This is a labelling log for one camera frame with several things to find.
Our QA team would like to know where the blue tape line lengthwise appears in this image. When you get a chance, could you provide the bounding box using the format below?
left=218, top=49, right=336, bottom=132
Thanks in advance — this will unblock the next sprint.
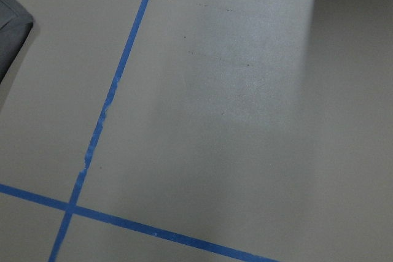
left=49, top=0, right=149, bottom=262

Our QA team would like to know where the blue tape line crosswise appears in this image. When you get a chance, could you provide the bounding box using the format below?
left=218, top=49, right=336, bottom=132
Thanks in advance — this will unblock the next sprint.
left=1, top=184, right=272, bottom=261

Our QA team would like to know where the dark brown t-shirt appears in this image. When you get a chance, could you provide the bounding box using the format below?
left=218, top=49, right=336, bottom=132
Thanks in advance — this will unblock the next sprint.
left=1, top=0, right=34, bottom=81

